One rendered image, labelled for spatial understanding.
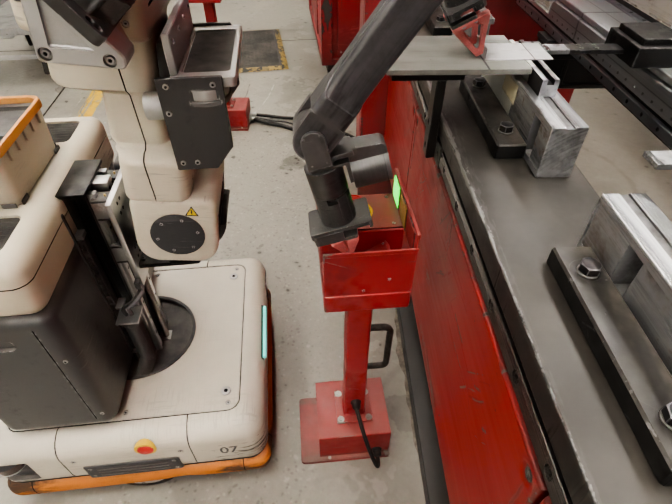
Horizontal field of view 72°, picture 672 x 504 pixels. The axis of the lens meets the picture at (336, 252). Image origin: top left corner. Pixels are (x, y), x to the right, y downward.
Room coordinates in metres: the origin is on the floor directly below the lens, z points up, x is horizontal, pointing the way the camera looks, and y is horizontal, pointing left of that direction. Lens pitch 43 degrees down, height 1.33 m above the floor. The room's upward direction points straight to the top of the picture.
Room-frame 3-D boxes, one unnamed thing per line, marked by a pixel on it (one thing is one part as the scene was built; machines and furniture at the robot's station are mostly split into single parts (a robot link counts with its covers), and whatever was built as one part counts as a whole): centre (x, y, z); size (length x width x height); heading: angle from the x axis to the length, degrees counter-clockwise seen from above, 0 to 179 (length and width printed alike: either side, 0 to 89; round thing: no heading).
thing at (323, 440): (0.65, -0.02, 0.06); 0.25 x 0.20 x 0.12; 95
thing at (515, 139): (0.88, -0.31, 0.89); 0.30 x 0.05 x 0.03; 1
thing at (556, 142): (0.86, -0.37, 0.92); 0.39 x 0.06 x 0.10; 1
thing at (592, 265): (0.41, -0.32, 0.91); 0.03 x 0.03 x 0.02
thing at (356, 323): (0.65, -0.05, 0.39); 0.05 x 0.05 x 0.54; 5
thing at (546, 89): (0.88, -0.37, 0.99); 0.20 x 0.03 x 0.03; 1
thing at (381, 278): (0.65, -0.05, 0.75); 0.20 x 0.16 x 0.18; 5
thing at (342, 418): (0.65, -0.05, 0.13); 0.10 x 0.10 x 0.01; 5
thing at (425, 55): (0.92, -0.22, 1.00); 0.26 x 0.18 x 0.01; 91
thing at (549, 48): (0.93, -0.53, 1.01); 0.26 x 0.12 x 0.05; 91
